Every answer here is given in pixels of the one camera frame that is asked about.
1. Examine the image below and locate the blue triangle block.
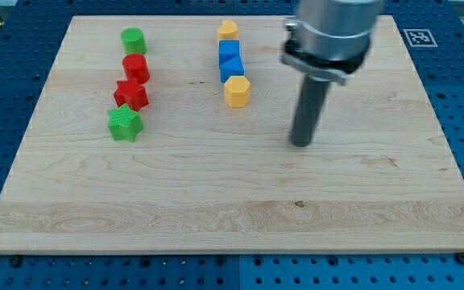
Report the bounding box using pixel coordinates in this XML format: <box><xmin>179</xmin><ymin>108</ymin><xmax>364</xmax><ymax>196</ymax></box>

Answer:
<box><xmin>219</xmin><ymin>56</ymin><xmax>245</xmax><ymax>83</ymax></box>

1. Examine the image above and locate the yellow heart block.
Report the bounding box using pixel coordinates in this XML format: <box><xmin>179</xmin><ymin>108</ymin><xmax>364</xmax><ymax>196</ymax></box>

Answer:
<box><xmin>217</xmin><ymin>19</ymin><xmax>239</xmax><ymax>40</ymax></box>

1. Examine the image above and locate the green cylinder block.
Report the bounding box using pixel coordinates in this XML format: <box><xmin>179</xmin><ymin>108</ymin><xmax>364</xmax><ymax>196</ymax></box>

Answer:
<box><xmin>120</xmin><ymin>27</ymin><xmax>147</xmax><ymax>55</ymax></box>

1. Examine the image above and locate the blue cube block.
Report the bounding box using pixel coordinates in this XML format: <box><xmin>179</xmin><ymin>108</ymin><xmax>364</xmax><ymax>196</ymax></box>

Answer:
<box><xmin>218</xmin><ymin>39</ymin><xmax>240</xmax><ymax>64</ymax></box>

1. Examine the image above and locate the light wooden board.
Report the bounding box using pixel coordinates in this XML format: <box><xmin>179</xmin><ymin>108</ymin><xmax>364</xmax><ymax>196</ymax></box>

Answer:
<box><xmin>0</xmin><ymin>16</ymin><xmax>464</xmax><ymax>255</ymax></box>

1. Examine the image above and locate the yellow hexagon block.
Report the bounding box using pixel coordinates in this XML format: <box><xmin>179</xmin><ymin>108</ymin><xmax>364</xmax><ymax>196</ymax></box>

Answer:
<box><xmin>224</xmin><ymin>76</ymin><xmax>251</xmax><ymax>108</ymax></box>

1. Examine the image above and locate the white fiducial marker tag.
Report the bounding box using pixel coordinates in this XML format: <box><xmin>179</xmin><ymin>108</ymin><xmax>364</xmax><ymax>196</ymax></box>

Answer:
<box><xmin>404</xmin><ymin>28</ymin><xmax>437</xmax><ymax>48</ymax></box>

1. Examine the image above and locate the red star block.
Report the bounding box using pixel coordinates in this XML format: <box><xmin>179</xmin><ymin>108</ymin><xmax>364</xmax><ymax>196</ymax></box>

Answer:
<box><xmin>114</xmin><ymin>77</ymin><xmax>149</xmax><ymax>111</ymax></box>

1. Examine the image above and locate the green star block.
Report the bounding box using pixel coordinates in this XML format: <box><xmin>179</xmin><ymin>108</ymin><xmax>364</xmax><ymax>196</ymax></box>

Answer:
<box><xmin>107</xmin><ymin>103</ymin><xmax>143</xmax><ymax>143</ymax></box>

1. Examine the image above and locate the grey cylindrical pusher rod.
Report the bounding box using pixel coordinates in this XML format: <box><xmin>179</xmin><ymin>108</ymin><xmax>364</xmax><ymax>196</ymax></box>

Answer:
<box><xmin>290</xmin><ymin>76</ymin><xmax>330</xmax><ymax>147</ymax></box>

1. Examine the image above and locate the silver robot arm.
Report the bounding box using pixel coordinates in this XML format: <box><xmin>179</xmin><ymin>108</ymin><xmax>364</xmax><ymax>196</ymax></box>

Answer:
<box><xmin>281</xmin><ymin>0</ymin><xmax>384</xmax><ymax>85</ymax></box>

